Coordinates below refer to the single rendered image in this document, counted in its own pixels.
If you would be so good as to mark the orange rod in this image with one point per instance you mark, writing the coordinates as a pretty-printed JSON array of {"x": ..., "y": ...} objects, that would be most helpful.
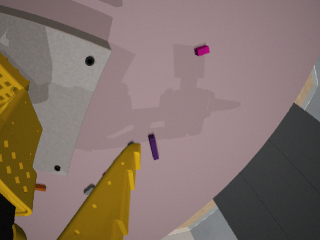
[{"x": 40, "y": 187}]

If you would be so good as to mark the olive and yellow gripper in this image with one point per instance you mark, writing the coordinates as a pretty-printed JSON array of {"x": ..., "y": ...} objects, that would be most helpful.
[{"x": 104, "y": 215}]

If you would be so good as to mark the purple rod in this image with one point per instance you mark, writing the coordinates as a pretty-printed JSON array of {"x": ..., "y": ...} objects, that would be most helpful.
[{"x": 153, "y": 146}]

